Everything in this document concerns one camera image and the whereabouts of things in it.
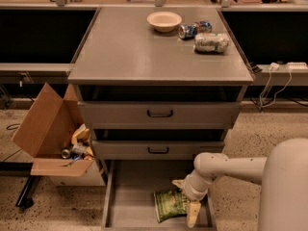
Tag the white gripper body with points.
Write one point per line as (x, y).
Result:
(194, 192)

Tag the green jalapeno chip bag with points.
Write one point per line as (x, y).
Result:
(170, 204)

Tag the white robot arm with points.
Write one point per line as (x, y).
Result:
(283, 177)

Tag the grey open bottom drawer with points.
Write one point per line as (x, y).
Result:
(129, 201)

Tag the grey middle drawer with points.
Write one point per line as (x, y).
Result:
(137, 150)

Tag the grey drawer cabinet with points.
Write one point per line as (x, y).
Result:
(124, 59)

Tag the grey top drawer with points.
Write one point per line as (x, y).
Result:
(186, 115)

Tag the silver can in box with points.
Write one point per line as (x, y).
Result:
(66, 153)

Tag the open cardboard box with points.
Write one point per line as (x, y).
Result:
(47, 129)

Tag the crushed white green can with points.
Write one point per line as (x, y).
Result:
(210, 42)

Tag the blue soda can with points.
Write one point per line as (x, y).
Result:
(189, 31)

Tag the black table leg base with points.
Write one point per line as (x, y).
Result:
(13, 169)

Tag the white power strip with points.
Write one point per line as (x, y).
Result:
(297, 66)

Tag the white bowl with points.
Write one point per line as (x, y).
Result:
(164, 22)

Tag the black middle drawer handle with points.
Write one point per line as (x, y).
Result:
(158, 151)

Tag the black drawer handle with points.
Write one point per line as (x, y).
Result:
(158, 151)
(159, 115)

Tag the black top drawer handle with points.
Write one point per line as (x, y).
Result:
(159, 115)

